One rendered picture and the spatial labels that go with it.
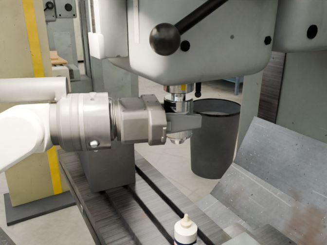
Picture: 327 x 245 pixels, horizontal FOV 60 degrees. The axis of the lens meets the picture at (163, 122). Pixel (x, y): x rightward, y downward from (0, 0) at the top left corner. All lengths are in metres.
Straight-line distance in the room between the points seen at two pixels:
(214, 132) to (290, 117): 1.64
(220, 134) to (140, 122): 2.01
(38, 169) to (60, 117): 1.96
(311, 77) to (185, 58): 0.45
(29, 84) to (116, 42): 0.14
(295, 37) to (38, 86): 0.35
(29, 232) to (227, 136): 1.63
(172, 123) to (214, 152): 2.05
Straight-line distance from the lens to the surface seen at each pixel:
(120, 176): 0.77
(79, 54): 8.83
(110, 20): 0.36
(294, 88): 0.76
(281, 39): 0.43
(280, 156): 0.78
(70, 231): 2.17
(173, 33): 0.26
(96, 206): 0.73
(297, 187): 0.74
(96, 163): 0.73
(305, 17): 0.43
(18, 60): 2.11
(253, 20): 0.38
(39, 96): 0.44
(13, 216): 2.40
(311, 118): 0.74
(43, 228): 2.25
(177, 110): 0.43
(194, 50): 0.33
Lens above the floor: 1.39
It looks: 21 degrees down
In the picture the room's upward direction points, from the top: straight up
